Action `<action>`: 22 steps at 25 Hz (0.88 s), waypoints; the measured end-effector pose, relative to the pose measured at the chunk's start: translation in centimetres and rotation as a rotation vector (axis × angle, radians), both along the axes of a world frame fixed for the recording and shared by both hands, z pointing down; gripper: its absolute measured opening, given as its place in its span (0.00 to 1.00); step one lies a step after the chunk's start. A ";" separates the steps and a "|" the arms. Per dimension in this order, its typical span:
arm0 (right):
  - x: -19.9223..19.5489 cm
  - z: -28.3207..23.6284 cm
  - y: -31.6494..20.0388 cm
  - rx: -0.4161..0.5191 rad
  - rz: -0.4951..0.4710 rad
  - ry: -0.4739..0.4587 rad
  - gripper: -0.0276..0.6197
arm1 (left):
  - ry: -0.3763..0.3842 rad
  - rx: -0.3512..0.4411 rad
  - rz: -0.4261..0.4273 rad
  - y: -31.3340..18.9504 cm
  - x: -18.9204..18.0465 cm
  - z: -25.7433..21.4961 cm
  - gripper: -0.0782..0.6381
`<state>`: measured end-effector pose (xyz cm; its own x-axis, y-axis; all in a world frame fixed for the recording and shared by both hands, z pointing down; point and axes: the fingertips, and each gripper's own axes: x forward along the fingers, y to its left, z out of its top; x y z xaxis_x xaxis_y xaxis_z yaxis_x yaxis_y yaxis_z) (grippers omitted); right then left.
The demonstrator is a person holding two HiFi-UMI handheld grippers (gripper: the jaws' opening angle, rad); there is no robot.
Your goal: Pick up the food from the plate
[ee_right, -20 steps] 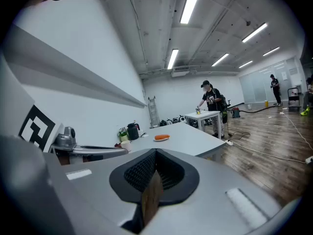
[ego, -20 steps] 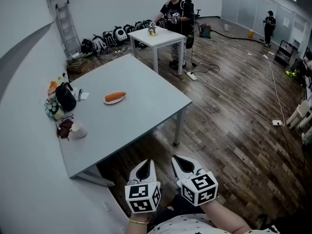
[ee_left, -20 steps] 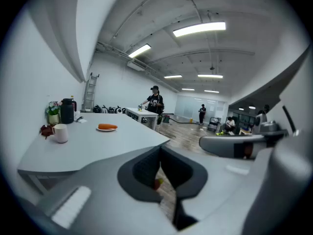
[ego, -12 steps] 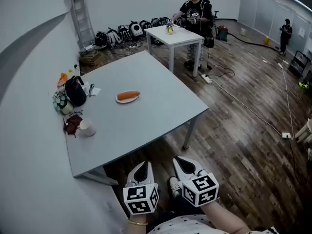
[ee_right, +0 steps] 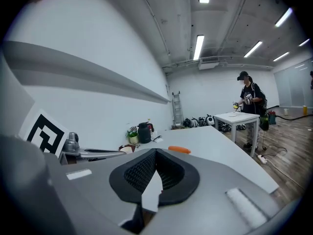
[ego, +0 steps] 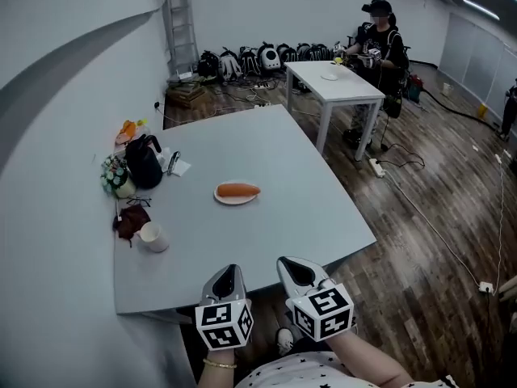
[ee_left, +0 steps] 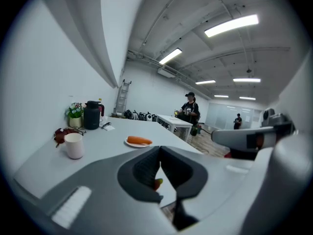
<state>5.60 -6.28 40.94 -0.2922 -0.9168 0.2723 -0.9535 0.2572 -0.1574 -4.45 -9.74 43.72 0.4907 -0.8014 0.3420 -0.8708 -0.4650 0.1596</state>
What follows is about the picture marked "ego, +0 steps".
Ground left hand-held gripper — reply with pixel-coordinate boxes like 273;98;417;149
195;264;254;352

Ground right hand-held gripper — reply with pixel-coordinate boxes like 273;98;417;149
275;255;355;343

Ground orange carrot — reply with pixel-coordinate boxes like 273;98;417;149
216;182;262;199

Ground person's left forearm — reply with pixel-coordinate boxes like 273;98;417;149
195;344;245;388

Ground person's right forearm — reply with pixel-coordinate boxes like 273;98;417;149
322;331;415;388

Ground person's white shoe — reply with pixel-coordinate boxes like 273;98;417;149
275;326;295;357

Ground white paper cup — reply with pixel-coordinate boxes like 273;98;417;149
137;221;170;254

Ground white star-print shirt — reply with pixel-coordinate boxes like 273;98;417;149
233;351;460;388

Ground dark red cloth pouch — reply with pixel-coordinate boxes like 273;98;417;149
112;204;152;249

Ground white paper napkin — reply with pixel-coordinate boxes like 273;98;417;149
166;158;192;178

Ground silver metal clip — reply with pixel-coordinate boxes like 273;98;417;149
166;150;182;176

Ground black kettle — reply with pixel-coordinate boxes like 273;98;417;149
124;133;165;190

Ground potted artificial flowers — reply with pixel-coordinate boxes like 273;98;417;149
99;154;137;200

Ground orange toy food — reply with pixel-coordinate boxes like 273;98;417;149
116;119;149;146

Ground white table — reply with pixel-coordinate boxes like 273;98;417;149
284;60;387;162

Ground row of backpacks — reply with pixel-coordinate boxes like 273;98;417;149
196;40;345;85

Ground red vacuum cleaner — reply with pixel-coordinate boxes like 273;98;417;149
406;74;423;104

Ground aluminium ladder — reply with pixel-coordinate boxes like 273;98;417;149
163;0;200;82

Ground glass partition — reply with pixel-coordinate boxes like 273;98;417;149
438;11;517;97

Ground white cable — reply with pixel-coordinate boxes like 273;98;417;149
382;171;486;287

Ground black cable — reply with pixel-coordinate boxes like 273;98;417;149
376;113;427;170

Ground black hose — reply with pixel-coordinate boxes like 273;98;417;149
419;88;502;132

